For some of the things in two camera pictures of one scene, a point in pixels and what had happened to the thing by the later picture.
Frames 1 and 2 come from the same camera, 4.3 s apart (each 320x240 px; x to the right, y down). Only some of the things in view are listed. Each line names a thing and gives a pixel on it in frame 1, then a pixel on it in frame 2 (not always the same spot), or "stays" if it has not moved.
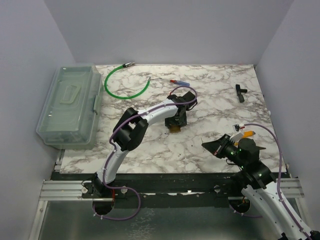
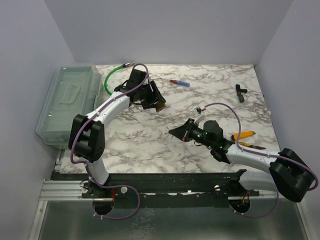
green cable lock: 125,65 stays
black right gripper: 216,147 -> 183,132
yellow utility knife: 247,134 stays
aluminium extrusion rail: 54,190 stays
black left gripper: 181,122 -> 154,95
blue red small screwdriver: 180,82 stays
